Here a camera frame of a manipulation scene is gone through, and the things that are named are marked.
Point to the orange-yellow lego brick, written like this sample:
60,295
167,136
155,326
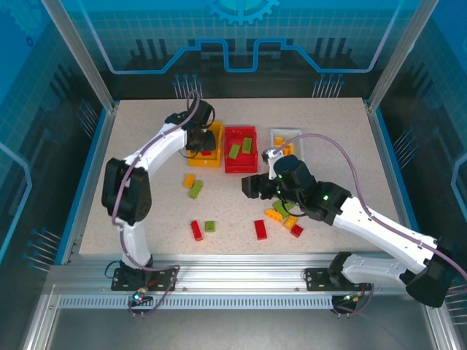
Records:
189,180

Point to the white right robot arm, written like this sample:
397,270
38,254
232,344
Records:
383,229

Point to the red long lego brick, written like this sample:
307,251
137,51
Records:
260,229
196,230

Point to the aluminium frame rail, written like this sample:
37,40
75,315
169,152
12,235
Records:
237,273

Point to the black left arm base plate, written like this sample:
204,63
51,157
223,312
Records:
160,280

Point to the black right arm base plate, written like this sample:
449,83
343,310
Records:
317,279

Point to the yellow plastic bin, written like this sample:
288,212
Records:
204,162

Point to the red plastic bin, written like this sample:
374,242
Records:
241,166

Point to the green lego plate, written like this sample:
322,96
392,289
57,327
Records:
247,145

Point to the aluminium enclosure post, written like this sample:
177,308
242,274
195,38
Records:
78,54
397,54

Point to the red square lego brick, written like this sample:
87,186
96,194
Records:
297,230

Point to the yellow small lego brick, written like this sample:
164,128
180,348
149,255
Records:
290,221

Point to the green square lego brick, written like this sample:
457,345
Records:
280,206
209,226

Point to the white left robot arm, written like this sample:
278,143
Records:
126,197

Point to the grey plastic bin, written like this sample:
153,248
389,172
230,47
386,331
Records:
297,133

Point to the small connector with led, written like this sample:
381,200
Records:
350,297
138,297

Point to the aluminium side rail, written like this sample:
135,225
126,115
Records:
388,164
95,182

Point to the blue table edge strip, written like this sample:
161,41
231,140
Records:
399,164
83,182

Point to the green long lego brick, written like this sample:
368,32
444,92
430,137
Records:
234,151

